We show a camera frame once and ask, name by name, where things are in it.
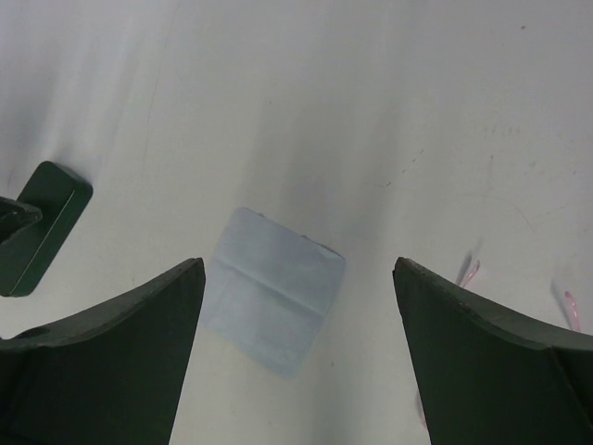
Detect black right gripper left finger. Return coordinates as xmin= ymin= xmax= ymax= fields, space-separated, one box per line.
xmin=1 ymin=259 xmax=206 ymax=444

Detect light blue cleaning cloth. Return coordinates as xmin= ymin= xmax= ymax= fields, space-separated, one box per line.
xmin=200 ymin=208 xmax=347 ymax=377

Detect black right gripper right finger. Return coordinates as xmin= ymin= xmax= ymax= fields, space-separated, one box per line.
xmin=392 ymin=257 xmax=593 ymax=445

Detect pink transparent sunglasses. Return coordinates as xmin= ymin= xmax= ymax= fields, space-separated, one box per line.
xmin=414 ymin=238 xmax=583 ymax=430

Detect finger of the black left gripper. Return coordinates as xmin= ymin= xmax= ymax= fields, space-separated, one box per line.
xmin=0 ymin=197 xmax=42 ymax=244

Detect dark green glasses case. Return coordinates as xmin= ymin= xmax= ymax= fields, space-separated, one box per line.
xmin=1 ymin=161 xmax=93 ymax=298

